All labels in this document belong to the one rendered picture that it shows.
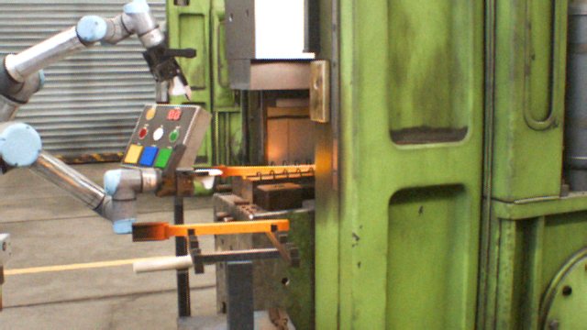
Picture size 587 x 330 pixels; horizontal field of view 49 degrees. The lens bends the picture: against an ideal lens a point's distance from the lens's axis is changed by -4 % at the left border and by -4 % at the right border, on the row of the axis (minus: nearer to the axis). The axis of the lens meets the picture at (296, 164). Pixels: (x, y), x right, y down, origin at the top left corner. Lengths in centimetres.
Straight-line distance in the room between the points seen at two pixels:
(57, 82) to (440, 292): 849
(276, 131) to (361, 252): 72
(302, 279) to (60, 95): 825
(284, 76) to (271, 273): 61
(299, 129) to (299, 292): 64
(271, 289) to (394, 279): 37
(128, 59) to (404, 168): 848
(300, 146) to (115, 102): 781
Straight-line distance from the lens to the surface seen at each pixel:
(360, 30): 175
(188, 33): 708
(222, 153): 704
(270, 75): 207
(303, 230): 201
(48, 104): 1006
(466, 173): 196
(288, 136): 239
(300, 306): 208
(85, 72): 1005
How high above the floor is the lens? 133
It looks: 8 degrees down
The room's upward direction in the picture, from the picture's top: straight up
